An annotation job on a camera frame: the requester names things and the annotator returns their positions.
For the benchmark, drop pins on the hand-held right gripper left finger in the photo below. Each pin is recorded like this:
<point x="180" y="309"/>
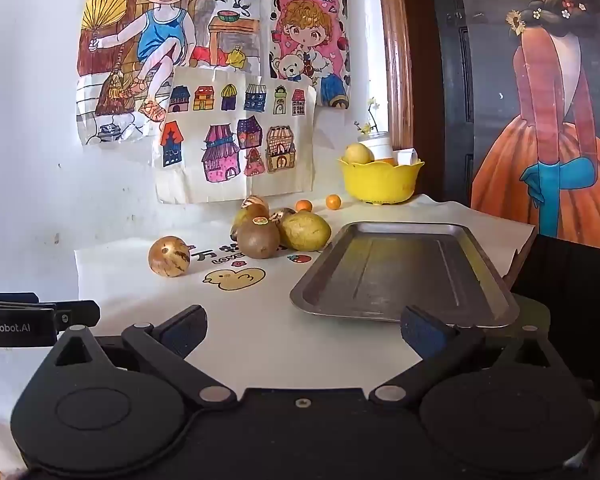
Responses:
<point x="187" y="331"/>

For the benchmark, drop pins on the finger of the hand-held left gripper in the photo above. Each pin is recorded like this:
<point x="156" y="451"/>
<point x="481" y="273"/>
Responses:
<point x="80" y="312"/>

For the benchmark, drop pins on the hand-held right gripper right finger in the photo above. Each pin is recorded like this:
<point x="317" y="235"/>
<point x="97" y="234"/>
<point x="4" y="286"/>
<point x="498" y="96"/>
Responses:
<point x="422" y="334"/>

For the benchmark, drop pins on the metal tray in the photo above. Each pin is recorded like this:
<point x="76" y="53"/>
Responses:
<point x="395" y="275"/>

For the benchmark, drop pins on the golden brown streaked fruit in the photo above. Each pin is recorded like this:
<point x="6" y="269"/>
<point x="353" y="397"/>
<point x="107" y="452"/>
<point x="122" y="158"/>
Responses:
<point x="169" y="256"/>

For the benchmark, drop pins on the brown kiwi with sticker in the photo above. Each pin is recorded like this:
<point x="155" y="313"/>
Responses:
<point x="258" y="239"/>

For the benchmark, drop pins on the yellow round fruit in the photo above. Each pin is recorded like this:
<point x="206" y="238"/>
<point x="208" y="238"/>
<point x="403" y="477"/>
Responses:
<point x="240" y="217"/>

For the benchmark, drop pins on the large yellow-green fruit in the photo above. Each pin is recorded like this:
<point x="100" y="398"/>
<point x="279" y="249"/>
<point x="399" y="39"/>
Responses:
<point x="305" y="231"/>

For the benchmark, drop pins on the white printed tablecloth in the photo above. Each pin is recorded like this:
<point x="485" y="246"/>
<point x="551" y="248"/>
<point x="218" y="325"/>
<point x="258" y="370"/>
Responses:
<point x="260" y="320"/>

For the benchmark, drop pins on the yellow bowl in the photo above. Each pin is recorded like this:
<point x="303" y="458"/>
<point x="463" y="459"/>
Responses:
<point x="380" y="185"/>

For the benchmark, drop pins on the small orange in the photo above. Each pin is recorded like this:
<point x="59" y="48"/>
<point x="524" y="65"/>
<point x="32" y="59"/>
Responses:
<point x="303" y="205"/>
<point x="333" y="202"/>

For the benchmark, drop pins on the orange paper cup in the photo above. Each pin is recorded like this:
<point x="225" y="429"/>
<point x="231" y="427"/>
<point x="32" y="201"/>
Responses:
<point x="385" y="161"/>

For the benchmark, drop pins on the white paper box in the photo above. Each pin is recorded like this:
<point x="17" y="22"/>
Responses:
<point x="405" y="156"/>

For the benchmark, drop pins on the yellow pear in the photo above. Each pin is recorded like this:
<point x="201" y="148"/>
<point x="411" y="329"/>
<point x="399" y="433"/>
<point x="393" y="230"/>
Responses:
<point x="357" y="154"/>

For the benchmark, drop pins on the white jar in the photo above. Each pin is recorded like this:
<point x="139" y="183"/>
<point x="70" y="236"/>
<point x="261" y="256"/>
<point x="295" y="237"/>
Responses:
<point x="380" y="146"/>

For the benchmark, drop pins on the colourful houses drawing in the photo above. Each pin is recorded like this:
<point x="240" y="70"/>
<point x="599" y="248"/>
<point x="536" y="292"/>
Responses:
<point x="230" y="125"/>

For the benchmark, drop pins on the black door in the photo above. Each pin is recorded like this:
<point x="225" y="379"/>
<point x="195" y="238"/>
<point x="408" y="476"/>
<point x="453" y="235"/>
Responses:
<point x="450" y="110"/>

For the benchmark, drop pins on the orange dress girl poster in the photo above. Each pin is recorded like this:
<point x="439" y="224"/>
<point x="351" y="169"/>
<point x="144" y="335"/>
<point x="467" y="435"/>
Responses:
<point x="555" y="110"/>

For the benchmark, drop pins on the boy with fan drawing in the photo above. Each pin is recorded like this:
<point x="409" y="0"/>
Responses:
<point x="130" y="35"/>

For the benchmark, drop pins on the girl with teddy drawing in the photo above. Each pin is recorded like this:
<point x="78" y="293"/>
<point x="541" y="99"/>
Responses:
<point x="305" y="35"/>

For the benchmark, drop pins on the wooden door frame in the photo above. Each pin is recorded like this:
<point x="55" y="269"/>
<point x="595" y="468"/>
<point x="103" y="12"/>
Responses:
<point x="395" y="60"/>

